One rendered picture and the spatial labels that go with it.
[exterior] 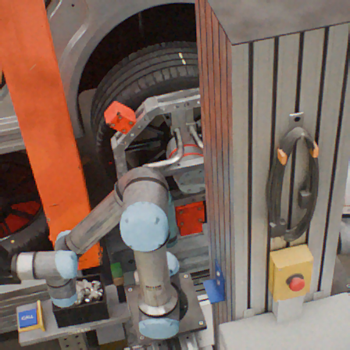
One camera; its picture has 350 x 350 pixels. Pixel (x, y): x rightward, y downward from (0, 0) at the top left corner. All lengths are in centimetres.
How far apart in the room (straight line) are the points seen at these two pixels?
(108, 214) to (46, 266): 21
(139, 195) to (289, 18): 67
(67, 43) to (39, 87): 60
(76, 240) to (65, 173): 48
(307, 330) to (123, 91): 124
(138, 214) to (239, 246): 28
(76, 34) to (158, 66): 35
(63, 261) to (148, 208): 33
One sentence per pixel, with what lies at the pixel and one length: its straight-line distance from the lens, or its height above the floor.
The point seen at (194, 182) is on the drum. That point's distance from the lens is 260.
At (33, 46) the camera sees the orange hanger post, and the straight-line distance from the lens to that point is 210.
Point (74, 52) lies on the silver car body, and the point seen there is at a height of 118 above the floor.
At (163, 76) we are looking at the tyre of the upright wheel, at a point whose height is 117.
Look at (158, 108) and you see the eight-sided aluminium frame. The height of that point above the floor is 111.
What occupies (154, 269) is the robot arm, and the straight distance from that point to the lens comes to 184.
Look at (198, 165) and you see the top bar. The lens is 248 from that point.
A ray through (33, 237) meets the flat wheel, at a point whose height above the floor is 50.
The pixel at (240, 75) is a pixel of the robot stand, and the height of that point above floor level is 196.
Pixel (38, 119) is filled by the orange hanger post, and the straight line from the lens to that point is 226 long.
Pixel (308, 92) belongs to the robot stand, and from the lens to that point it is 129.
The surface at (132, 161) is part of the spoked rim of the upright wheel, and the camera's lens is 291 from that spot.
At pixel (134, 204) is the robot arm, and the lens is 169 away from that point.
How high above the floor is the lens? 268
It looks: 44 degrees down
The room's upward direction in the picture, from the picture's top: 6 degrees counter-clockwise
